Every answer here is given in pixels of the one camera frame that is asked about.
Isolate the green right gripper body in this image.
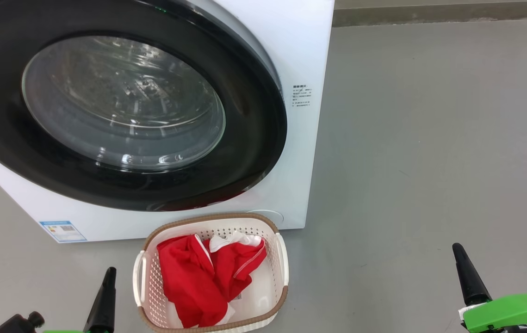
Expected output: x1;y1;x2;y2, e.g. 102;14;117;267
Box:
459;293;527;333

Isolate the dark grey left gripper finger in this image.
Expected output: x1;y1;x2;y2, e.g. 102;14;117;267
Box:
83;267;117;333

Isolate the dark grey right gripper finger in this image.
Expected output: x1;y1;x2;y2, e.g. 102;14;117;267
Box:
452;243;493;306

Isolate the red garment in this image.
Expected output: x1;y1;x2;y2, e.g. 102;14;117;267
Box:
157;234;267;328

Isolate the white garment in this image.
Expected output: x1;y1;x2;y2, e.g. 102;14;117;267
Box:
171;231;264;328

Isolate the dark round glass washer door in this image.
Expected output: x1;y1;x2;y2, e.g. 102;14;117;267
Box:
0;0;288;212

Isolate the cream perforated basket brown rim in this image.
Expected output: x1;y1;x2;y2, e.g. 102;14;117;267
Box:
132;213;289;333

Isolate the white front-load washing machine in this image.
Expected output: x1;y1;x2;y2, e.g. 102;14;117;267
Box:
0;0;335;243

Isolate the blue energy label sticker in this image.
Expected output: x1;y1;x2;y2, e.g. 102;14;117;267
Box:
39;221;87;243

